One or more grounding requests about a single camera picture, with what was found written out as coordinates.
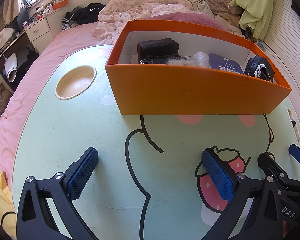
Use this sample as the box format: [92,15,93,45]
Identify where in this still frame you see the blue card box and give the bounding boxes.
[209,53,244,75]

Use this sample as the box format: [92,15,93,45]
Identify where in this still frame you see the cream curtain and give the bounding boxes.
[4,0,20,18]

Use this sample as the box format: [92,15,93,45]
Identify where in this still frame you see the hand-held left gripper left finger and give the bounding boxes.
[16,147,99,240]

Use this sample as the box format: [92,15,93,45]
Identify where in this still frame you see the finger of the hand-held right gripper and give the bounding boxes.
[288,144,300,170]
[257,152,294,188]

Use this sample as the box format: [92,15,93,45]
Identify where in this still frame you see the black clothes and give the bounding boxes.
[62,3,107,29]

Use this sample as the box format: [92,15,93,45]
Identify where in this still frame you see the orange cardboard box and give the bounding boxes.
[105,20,292,115]

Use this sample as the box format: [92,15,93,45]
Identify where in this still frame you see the yellow cushion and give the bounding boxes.
[0,170,17,239]

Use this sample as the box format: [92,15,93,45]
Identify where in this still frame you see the white jacket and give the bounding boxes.
[0,27,15,53]

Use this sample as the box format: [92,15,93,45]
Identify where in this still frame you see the orange tray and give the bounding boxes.
[52,0,69,11]

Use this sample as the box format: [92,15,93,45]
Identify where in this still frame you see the black lace-trimmed pouch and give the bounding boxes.
[244,55,275,82]

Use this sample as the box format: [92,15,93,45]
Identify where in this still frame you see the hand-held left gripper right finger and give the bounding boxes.
[201,147,284,240]

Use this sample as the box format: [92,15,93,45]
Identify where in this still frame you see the black monitor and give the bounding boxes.
[16,11,30,32]

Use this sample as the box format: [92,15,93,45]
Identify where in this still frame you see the beige clothing pile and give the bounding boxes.
[184,0,243,18]

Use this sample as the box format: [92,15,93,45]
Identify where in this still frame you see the white drawer cabinet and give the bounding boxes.
[26,17,53,48]

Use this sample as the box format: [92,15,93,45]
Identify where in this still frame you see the black leather case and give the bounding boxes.
[137,38,180,64]

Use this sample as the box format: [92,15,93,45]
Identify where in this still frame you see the light green hanging cloth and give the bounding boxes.
[229,0,275,42]

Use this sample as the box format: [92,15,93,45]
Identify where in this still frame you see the pink bed sheet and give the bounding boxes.
[0,21,115,190]

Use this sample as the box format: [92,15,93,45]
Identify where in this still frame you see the white slatted door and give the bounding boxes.
[264,0,300,90]

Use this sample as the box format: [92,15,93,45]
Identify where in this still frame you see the floral quilt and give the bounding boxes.
[91,0,245,45]

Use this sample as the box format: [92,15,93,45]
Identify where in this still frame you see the clear bubble wrap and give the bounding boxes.
[190,51,212,68]

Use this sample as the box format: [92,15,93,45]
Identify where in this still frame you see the green cartoon desktop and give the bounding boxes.
[11,44,300,240]

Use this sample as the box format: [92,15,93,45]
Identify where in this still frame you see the maroon pillow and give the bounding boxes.
[137,12,230,34]

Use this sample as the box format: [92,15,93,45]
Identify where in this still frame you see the white rolled bag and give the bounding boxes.
[4,52,18,83]

